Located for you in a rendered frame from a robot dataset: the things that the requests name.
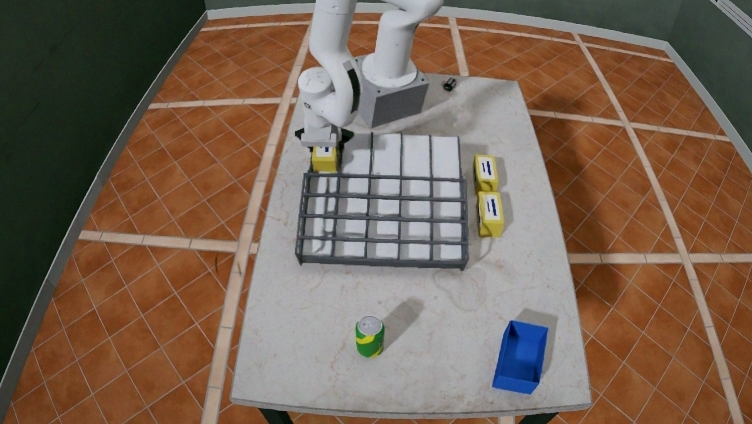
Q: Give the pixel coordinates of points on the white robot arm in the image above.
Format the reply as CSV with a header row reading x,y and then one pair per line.
x,y
339,101

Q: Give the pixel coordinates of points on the green and yellow drink can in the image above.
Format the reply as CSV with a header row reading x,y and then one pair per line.
x,y
369,336

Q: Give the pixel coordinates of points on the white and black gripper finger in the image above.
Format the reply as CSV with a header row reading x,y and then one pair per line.
x,y
298,135
348,135

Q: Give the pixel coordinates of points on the yellow butter carton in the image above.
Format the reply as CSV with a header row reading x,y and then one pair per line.
x,y
484,174
489,214
323,159

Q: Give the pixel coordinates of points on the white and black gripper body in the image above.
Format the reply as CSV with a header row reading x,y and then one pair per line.
x,y
334,130

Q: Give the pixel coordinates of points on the grey metal grid rack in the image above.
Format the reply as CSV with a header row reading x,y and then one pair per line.
x,y
383,229

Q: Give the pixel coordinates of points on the blue open box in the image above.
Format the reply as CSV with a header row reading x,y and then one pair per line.
x,y
522,358

